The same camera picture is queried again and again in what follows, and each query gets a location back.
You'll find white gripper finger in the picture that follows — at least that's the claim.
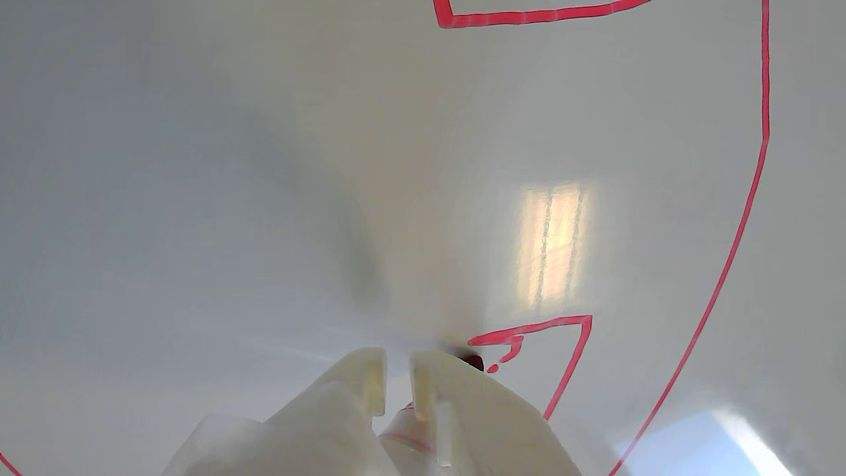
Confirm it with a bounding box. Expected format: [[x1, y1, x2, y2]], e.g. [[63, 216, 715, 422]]
[[408, 349, 582, 476], [162, 347, 401, 476]]

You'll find red marker pen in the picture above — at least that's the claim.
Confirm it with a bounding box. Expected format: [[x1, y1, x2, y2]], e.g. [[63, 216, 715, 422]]
[[375, 354, 485, 476]]

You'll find large whiteboard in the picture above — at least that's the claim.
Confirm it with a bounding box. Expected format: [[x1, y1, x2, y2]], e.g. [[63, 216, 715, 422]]
[[0, 0, 846, 476]]

